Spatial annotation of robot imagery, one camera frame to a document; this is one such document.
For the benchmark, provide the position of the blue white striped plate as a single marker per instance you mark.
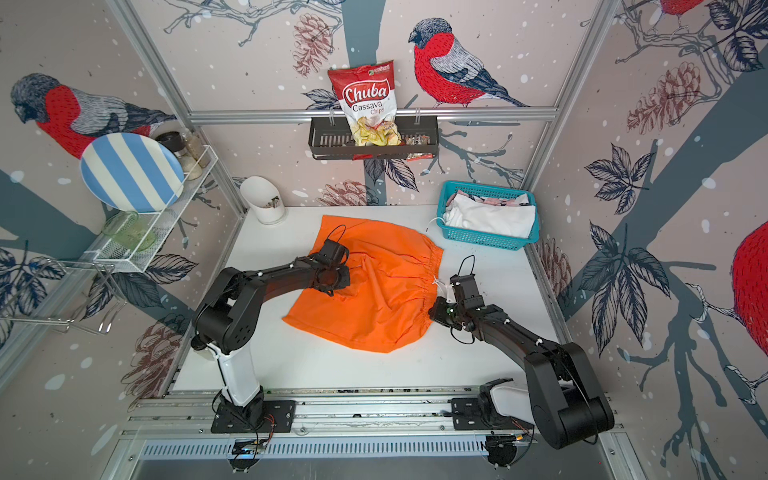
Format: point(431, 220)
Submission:
point(131, 172)

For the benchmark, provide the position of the white patterned cup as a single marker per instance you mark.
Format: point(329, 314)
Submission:
point(264, 200)

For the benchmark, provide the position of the white cloth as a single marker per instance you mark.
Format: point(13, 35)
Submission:
point(461, 212)

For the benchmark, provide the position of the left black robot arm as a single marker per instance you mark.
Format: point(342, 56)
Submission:
point(227, 317)

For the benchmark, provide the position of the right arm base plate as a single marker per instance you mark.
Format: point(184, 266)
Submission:
point(477, 413)

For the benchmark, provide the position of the orange cloth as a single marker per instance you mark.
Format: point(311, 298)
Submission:
point(392, 286)

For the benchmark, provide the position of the black wire wall basket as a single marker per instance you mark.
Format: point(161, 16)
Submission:
point(408, 138)

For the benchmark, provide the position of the teal plastic basket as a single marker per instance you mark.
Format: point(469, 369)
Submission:
point(449, 188)

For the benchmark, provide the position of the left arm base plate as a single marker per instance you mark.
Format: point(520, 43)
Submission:
point(260, 416)

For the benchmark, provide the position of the clear acrylic wall shelf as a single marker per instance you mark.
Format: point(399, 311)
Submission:
point(154, 228)

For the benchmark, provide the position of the aluminium front rail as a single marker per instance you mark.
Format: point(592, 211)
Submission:
point(309, 412)

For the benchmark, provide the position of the metal wire wall hooks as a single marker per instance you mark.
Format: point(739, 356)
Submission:
point(61, 295)

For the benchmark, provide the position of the pink shark print shorts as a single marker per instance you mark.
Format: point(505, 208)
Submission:
point(519, 201)

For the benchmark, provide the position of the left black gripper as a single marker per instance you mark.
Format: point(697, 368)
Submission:
point(345, 269)

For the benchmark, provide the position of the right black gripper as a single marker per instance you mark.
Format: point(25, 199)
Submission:
point(436, 311)

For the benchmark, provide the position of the dark lid spice jar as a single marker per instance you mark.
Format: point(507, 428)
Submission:
point(174, 142)

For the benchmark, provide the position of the green glass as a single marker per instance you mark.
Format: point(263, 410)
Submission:
point(130, 231)

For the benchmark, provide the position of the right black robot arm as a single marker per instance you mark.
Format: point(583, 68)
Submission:
point(567, 401)

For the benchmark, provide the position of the red Chuba chips bag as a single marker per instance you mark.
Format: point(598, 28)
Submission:
point(367, 97)

